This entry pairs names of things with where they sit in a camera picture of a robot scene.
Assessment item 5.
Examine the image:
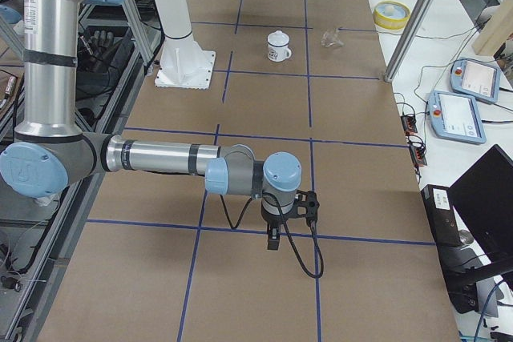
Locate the teach pendant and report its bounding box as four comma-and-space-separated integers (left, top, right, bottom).
427, 91, 487, 144
450, 58, 500, 104

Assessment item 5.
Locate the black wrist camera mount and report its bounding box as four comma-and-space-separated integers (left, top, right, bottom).
288, 190, 320, 235

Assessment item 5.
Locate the yellow rimmed bowl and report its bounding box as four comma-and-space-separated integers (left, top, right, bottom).
373, 0, 410, 30

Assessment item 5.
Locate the clear plastic funnel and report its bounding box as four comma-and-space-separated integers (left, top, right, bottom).
321, 27, 345, 48

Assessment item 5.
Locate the near teach pendant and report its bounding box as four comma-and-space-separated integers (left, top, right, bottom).
427, 91, 487, 144

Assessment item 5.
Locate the orange adapter far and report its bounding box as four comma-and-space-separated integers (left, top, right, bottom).
401, 115, 418, 135

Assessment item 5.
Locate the aluminium frame post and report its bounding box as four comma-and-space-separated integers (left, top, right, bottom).
384, 0, 434, 82

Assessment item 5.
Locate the white mug lid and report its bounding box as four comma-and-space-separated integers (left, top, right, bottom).
267, 30, 289, 47

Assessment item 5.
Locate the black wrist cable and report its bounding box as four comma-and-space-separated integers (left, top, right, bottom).
218, 192, 325, 279

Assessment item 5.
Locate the black computer box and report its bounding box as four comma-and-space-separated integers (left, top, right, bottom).
421, 184, 461, 247

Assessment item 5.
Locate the black monitor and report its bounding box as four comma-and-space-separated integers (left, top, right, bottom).
448, 144, 512, 256

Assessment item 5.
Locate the wooden beam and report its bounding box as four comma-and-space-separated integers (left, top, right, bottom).
472, 0, 512, 56

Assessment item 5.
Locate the white pedestal column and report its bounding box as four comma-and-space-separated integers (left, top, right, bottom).
155, 0, 216, 90

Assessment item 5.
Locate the far teach pendant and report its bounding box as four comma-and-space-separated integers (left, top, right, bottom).
450, 58, 500, 104

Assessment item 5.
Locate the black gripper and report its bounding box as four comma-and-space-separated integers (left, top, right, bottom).
262, 213, 282, 251

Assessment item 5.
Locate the white enamel mug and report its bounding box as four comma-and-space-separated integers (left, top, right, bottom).
267, 43, 292, 62

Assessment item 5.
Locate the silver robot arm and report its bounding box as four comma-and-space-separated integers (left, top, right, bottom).
1, 0, 301, 250

